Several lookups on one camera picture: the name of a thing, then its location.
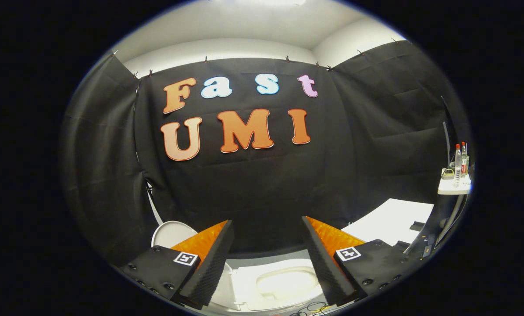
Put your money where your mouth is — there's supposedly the white toilet lid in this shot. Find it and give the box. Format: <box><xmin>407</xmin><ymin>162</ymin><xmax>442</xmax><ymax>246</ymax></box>
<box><xmin>151</xmin><ymin>221</ymin><xmax>199</xmax><ymax>249</ymax></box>

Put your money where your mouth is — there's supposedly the tangle of black cables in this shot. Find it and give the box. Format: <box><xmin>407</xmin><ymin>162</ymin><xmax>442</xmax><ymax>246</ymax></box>
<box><xmin>288</xmin><ymin>301</ymin><xmax>335</xmax><ymax>316</ymax></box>

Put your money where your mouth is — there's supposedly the grey upright pole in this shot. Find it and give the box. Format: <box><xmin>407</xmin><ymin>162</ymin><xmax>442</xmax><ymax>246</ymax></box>
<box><xmin>442</xmin><ymin>122</ymin><xmax>452</xmax><ymax>169</ymax></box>

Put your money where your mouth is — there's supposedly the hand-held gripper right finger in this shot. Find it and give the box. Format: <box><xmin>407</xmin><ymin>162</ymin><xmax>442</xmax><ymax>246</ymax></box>
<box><xmin>301</xmin><ymin>216</ymin><xmax>416</xmax><ymax>308</ymax></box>

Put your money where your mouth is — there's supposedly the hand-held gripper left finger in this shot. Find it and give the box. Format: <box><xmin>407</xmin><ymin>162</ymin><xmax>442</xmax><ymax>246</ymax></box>
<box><xmin>121</xmin><ymin>219</ymin><xmax>235</xmax><ymax>310</ymax></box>

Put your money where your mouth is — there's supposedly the white toilet bowl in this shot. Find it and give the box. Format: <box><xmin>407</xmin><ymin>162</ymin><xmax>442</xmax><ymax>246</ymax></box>
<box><xmin>211</xmin><ymin>258</ymin><xmax>328</xmax><ymax>312</ymax></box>

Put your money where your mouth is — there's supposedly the ceiling light panel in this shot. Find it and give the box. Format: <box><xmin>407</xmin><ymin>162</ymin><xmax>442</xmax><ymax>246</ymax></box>
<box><xmin>244</xmin><ymin>0</ymin><xmax>306</xmax><ymax>6</ymax></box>

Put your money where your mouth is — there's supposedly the clear bottle red cap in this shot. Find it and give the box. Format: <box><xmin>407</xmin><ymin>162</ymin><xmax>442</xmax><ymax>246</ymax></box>
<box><xmin>454</xmin><ymin>144</ymin><xmax>463</xmax><ymax>187</ymax></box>

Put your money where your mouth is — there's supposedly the white wall shelf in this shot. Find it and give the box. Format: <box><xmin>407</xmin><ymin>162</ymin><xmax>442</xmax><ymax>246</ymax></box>
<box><xmin>437</xmin><ymin>169</ymin><xmax>473</xmax><ymax>195</ymax></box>

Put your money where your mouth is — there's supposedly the black backdrop cloth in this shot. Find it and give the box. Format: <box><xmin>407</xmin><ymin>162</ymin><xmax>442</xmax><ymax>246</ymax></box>
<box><xmin>60</xmin><ymin>39</ymin><xmax>471</xmax><ymax>264</ymax></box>

